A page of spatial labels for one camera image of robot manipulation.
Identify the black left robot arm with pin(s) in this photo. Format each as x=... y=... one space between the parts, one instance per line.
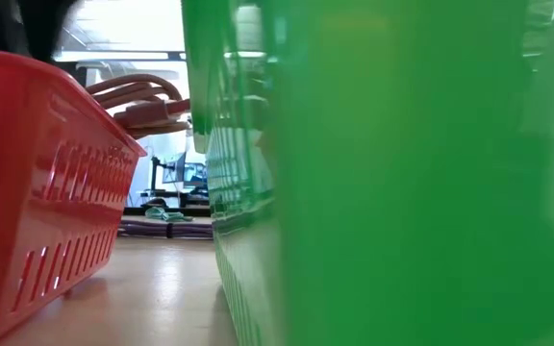
x=32 y=24

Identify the computer monitor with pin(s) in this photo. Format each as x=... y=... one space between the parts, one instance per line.
x=196 y=175
x=173 y=170

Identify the dark office desk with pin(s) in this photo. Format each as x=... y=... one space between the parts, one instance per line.
x=195 y=197

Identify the black monitor stand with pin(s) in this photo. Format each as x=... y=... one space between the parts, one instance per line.
x=154 y=173

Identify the green plastic basket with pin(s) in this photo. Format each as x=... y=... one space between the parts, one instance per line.
x=402 y=192

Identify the red plastic basket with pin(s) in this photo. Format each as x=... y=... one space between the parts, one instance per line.
x=41 y=192

